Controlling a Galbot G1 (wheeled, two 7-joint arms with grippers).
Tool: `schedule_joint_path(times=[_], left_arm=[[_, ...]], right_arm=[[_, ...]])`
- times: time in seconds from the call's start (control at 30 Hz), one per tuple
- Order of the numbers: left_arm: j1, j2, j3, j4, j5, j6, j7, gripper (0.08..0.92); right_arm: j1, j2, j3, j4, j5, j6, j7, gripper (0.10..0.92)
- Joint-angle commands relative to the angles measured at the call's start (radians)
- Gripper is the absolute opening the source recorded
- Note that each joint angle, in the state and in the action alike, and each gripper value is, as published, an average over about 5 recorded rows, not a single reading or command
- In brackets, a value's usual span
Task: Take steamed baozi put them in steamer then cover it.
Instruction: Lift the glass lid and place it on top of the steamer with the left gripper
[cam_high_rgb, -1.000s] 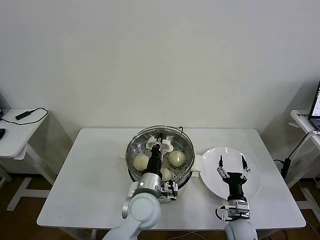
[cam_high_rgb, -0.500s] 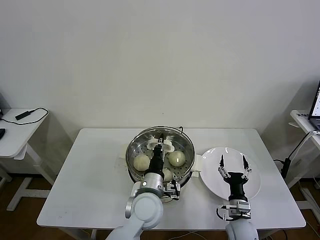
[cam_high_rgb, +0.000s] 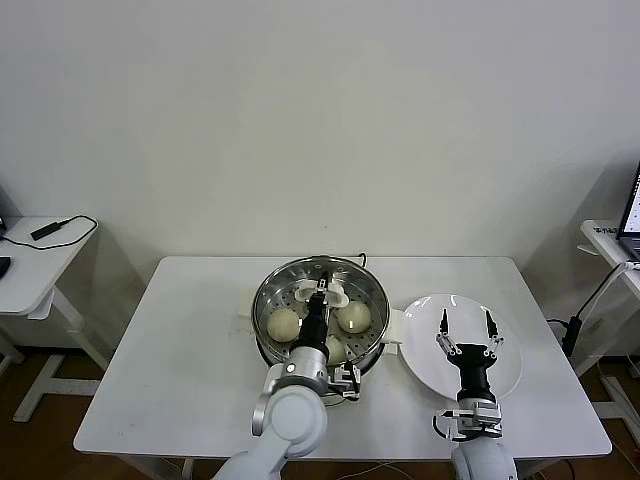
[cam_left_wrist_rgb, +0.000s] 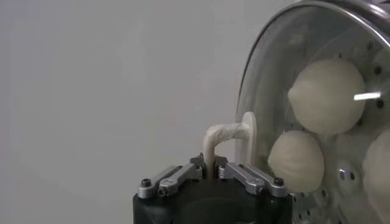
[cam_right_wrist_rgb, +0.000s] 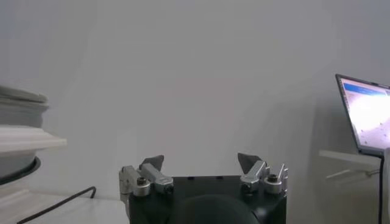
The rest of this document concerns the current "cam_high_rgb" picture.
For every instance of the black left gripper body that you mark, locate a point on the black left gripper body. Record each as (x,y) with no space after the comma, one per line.
(315,325)

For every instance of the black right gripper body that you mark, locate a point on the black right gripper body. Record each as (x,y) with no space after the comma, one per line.
(472,370)

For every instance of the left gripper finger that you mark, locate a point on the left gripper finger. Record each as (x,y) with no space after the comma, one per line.
(318,290)
(327,282)

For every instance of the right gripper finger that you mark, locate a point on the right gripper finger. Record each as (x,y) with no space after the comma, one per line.
(444,325)
(491,325)

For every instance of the round glass lid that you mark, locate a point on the round glass lid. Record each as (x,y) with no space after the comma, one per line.
(342,300)

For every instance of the white steamed baozi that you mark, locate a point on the white steamed baozi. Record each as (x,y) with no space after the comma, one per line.
(339,350)
(282,325)
(356,315)

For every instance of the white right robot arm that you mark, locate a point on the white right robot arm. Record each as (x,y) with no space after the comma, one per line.
(485,460)

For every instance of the stainless steel steamer pot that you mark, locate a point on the stainless steel steamer pot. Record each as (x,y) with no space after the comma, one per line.
(367,361)

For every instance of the white round plate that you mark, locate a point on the white round plate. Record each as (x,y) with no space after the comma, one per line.
(425,320)

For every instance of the white electric cooker base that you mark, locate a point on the white electric cooker base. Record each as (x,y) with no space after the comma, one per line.
(370,377)

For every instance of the black power adapter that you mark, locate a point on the black power adapter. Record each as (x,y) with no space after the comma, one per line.
(572,337)

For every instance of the open laptop lit screen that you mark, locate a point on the open laptop lit screen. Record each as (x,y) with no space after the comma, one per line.
(634,210)

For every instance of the black power brick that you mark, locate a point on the black power brick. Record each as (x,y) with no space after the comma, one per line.
(47,230)

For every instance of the black computer mouse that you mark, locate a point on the black computer mouse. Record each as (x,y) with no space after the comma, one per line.
(4,265)

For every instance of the dark monitor edge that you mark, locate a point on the dark monitor edge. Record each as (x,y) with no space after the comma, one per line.
(2,210)

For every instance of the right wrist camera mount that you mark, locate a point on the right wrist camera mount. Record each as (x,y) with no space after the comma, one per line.
(485,415)

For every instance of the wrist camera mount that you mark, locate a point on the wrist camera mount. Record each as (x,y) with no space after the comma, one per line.
(342,375)
(485,415)

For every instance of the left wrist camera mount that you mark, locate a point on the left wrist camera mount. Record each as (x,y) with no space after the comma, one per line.
(342,375)

